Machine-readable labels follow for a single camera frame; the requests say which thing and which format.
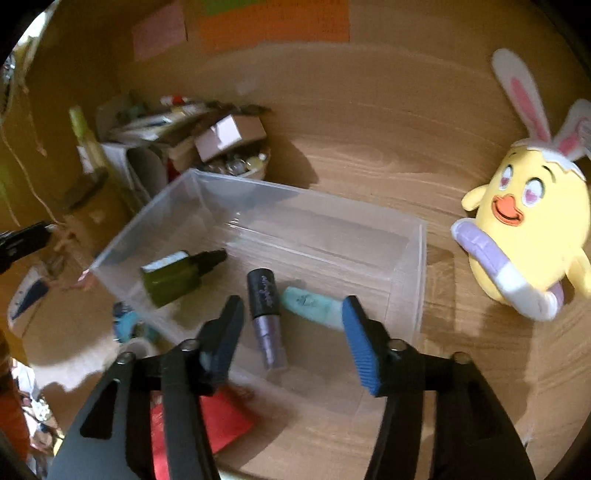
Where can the green bottle with black cap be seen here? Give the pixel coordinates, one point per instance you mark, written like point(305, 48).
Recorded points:
point(171, 279)

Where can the black and purple lipstick tube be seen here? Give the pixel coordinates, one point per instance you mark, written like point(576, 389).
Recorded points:
point(263, 295)

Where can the green spray bottle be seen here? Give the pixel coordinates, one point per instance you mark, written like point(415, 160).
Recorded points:
point(85, 138)

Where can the white card with blue print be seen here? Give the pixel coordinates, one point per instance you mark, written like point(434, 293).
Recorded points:
point(27, 295)

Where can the stack of books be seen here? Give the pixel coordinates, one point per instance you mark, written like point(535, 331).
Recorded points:
point(147, 122)

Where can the teal cosmetic tube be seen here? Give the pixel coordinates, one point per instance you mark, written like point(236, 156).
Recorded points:
point(304, 302)

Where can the green paper note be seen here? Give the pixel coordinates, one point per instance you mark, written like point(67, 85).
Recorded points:
point(231, 5)

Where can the person's orange clothing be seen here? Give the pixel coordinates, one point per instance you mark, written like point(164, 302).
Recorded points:
point(11, 410)

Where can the small red box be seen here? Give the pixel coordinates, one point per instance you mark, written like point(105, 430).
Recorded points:
point(178, 164)

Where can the yellow chick plush toy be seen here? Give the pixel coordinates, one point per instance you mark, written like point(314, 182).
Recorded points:
point(521, 221)

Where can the blue tape roll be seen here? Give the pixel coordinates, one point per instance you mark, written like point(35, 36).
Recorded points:
point(124, 325)

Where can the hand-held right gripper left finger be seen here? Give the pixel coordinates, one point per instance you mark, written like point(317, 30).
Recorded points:
point(225, 344)

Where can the clear plastic storage bin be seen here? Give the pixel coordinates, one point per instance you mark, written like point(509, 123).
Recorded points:
point(323, 240)

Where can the red and white marker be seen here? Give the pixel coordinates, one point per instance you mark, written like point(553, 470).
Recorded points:
point(173, 99)

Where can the pink paper note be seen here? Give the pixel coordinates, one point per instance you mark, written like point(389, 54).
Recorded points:
point(159, 30)

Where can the orange paper note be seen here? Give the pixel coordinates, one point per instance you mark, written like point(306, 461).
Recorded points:
point(277, 32)

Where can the small cardboard box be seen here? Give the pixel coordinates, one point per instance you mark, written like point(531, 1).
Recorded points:
point(226, 134)

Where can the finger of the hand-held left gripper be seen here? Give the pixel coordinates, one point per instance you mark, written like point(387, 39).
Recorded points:
point(23, 240)

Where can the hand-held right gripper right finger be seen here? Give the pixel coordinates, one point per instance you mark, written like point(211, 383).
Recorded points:
point(364, 350)

